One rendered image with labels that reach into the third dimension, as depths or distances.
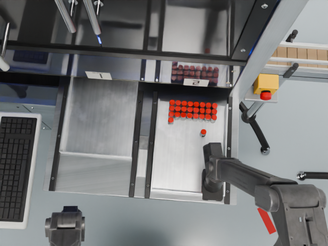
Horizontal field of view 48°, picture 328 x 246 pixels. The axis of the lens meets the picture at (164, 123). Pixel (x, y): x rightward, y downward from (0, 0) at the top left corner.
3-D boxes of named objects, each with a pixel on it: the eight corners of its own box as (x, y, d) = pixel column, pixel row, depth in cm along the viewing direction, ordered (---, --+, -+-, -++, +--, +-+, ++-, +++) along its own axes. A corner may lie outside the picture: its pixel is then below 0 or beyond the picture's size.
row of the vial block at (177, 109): (168, 108, 140) (169, 105, 136) (215, 112, 140) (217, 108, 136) (168, 114, 140) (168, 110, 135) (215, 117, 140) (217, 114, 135)
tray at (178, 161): (158, 101, 141) (158, 98, 138) (226, 106, 141) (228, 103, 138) (151, 191, 133) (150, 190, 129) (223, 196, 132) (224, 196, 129)
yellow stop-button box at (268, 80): (253, 75, 136) (258, 68, 129) (273, 77, 136) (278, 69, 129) (253, 95, 134) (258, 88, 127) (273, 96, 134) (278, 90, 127)
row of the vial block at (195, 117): (168, 114, 140) (168, 110, 135) (215, 117, 140) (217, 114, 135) (167, 119, 139) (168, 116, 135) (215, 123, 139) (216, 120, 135)
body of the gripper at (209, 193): (221, 171, 123) (225, 163, 116) (222, 201, 118) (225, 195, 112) (202, 170, 123) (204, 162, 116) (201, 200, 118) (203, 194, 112)
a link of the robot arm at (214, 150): (210, 171, 102) (239, 171, 104) (204, 133, 107) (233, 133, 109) (198, 184, 113) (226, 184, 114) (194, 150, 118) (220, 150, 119)
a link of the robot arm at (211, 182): (208, 182, 107) (228, 180, 108) (205, 160, 111) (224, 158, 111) (206, 189, 114) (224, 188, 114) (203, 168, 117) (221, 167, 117)
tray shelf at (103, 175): (62, 69, 147) (61, 67, 145) (238, 81, 146) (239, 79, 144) (43, 191, 134) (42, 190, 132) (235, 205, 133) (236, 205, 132)
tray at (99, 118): (73, 68, 145) (71, 64, 141) (140, 72, 144) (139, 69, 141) (61, 153, 136) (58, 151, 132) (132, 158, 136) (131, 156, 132)
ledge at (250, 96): (244, 68, 147) (245, 66, 146) (276, 70, 147) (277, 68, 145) (243, 101, 144) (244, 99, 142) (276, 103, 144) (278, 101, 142)
